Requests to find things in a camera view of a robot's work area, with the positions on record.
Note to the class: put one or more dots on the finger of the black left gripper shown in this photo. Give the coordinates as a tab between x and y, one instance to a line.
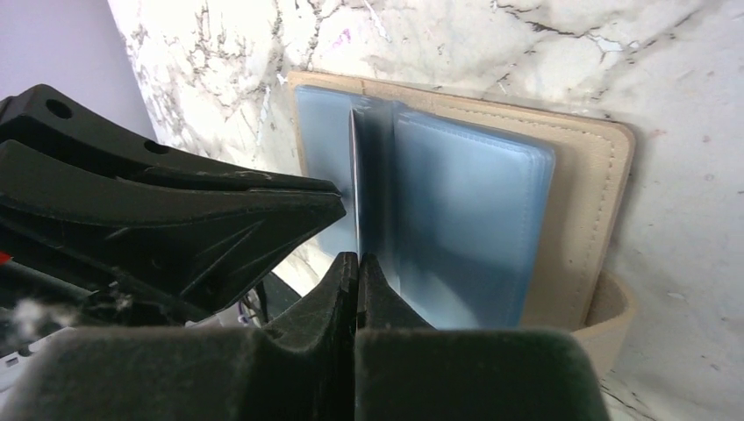
53	124
149	255

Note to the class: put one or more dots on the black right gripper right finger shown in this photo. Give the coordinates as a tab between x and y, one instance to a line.
406	370

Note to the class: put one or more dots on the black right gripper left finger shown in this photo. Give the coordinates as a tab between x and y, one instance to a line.
298	367

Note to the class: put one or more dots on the blue credit card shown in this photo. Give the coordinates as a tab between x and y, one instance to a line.
371	141

